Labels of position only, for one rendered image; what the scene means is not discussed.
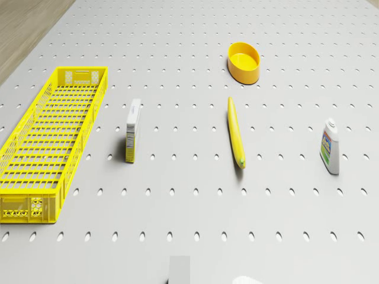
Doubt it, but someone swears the banana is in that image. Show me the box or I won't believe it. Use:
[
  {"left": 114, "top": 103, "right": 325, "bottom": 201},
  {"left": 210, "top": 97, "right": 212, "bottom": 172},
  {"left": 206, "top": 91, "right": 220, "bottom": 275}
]
[{"left": 227, "top": 96, "right": 246, "bottom": 170}]

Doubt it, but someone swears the white yellow box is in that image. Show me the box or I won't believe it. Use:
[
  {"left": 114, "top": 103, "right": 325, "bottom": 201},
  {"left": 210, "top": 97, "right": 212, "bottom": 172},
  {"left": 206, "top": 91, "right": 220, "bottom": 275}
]
[{"left": 125, "top": 98, "right": 142, "bottom": 163}]

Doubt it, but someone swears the yellow bowl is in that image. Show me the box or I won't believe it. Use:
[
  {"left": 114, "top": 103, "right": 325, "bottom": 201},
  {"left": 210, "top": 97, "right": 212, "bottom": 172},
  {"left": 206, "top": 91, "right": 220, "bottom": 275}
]
[{"left": 227, "top": 41, "right": 261, "bottom": 85}]

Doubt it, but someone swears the grey cube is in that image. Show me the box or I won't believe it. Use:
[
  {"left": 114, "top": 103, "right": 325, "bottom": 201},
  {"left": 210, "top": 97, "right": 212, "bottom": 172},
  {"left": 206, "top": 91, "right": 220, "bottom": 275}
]
[{"left": 169, "top": 255, "right": 191, "bottom": 284}]

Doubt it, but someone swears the small white bottle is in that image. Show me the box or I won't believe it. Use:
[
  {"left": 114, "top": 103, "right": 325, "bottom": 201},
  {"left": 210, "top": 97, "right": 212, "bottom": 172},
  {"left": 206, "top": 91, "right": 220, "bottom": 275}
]
[{"left": 319, "top": 117, "right": 341, "bottom": 175}]

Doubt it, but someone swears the yellow basket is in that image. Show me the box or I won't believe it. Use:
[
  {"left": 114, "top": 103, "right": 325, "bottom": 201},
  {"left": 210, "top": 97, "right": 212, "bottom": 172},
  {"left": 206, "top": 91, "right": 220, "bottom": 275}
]
[{"left": 0, "top": 66, "right": 109, "bottom": 224}]

